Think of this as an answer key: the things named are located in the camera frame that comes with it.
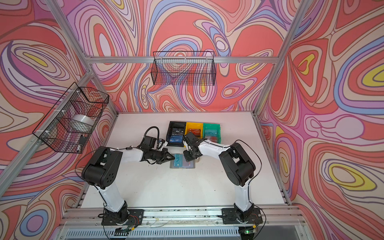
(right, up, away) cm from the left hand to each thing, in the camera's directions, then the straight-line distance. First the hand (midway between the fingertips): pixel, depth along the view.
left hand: (175, 157), depth 91 cm
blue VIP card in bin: (-1, +10, +11) cm, 15 cm away
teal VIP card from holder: (+2, -2, +1) cm, 3 cm away
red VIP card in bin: (+13, +15, +11) cm, 23 cm away
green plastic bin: (+25, +15, +14) cm, 32 cm away
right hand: (+9, -2, +3) cm, 10 cm away
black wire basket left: (-49, +18, -19) cm, 56 cm away
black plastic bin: (-2, +18, +17) cm, 25 cm away
